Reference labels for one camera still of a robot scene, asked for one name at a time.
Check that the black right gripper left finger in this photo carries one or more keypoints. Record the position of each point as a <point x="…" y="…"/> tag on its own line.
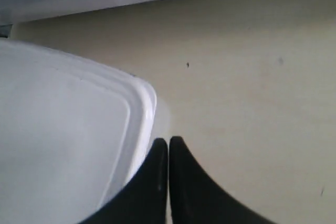
<point x="144" y="197"/>

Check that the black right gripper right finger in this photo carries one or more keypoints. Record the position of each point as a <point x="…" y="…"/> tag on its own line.
<point x="195" y="197"/>

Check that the white lidded plastic container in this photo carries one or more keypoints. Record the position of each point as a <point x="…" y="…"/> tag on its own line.
<point x="73" y="133"/>

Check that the white Midea microwave oven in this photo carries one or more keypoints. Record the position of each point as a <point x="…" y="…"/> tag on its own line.
<point x="201" y="16"/>

